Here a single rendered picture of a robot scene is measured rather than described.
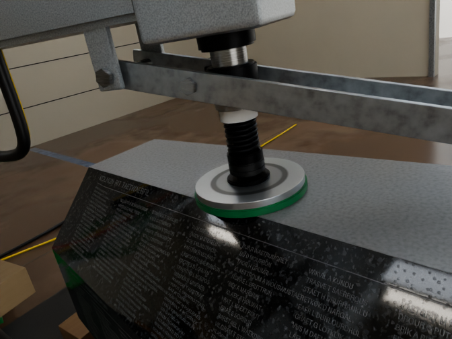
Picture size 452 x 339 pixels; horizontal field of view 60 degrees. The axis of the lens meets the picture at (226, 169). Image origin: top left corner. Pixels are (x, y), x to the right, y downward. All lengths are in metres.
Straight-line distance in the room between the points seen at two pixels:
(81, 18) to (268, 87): 0.33
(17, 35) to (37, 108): 4.94
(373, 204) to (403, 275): 0.16
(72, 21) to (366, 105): 0.49
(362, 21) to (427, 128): 5.40
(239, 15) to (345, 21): 5.56
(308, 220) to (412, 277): 0.18
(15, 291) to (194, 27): 0.49
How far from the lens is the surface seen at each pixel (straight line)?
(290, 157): 0.92
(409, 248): 0.58
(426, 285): 0.55
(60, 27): 0.76
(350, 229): 0.62
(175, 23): 0.62
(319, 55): 6.38
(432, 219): 0.65
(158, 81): 0.71
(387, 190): 0.73
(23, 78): 5.72
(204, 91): 0.67
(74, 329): 1.80
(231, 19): 0.58
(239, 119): 0.69
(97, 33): 0.73
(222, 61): 0.68
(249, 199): 0.68
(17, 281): 0.73
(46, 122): 5.81
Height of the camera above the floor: 1.15
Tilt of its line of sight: 21 degrees down
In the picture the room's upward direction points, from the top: 10 degrees counter-clockwise
